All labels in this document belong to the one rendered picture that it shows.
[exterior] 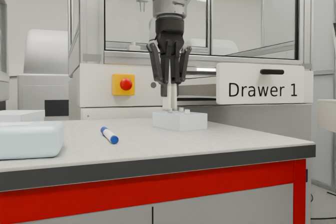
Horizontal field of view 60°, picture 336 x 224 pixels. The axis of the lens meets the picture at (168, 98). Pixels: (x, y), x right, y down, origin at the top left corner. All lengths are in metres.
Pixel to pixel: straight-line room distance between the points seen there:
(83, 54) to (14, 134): 0.61
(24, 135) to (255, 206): 0.39
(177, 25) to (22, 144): 0.47
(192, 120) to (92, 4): 0.55
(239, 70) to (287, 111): 0.61
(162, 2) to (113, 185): 0.48
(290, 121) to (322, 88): 1.56
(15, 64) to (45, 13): 0.78
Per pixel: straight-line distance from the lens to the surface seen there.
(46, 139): 0.43
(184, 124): 0.68
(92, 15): 1.04
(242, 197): 0.54
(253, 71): 0.83
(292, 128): 1.40
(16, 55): 4.33
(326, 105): 0.78
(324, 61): 2.93
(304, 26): 1.47
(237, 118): 1.22
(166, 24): 0.74
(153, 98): 1.05
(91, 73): 1.01
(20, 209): 0.44
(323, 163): 2.98
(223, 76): 0.78
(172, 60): 0.77
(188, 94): 0.98
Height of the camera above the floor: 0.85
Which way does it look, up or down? 1 degrees down
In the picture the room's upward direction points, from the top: straight up
